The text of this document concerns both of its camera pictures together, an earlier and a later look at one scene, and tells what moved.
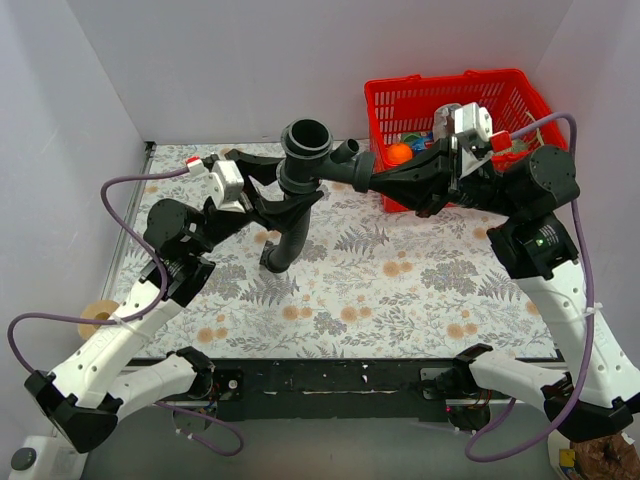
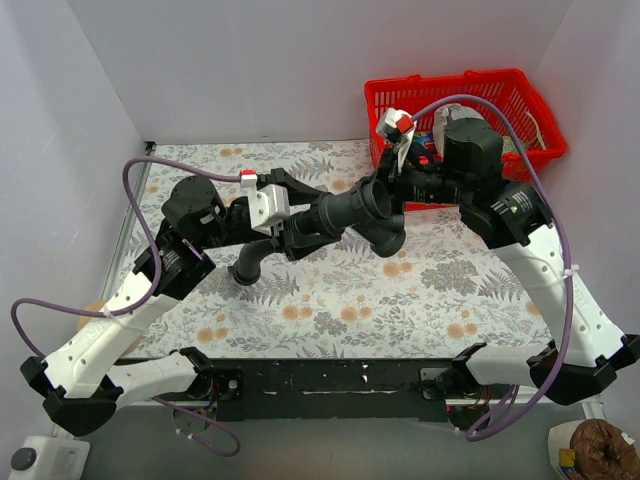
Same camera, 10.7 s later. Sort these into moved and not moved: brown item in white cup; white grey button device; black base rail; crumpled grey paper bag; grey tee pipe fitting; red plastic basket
Moved: grey tee pipe fitting
Not moved: black base rail; red plastic basket; white grey button device; brown item in white cup; crumpled grey paper bag
